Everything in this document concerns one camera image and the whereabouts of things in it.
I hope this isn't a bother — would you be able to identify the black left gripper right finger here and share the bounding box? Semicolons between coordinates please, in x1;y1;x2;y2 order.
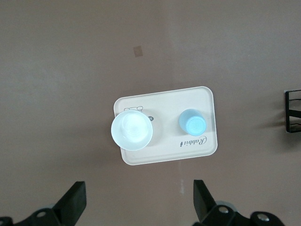
193;179;239;226

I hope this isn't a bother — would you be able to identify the black wire cup rack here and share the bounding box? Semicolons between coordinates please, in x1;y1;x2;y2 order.
283;89;301;134

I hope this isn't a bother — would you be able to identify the beige rabbit print tray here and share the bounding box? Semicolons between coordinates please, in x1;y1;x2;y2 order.
113;86;221;166

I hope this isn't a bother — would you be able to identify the light blue cup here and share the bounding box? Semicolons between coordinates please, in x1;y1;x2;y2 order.
178;108;207;136

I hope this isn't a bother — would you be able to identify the white bowl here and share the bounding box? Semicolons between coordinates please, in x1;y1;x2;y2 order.
111;110;154;151

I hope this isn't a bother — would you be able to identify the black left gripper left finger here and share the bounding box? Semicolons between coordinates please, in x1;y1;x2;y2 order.
23;181;87;226

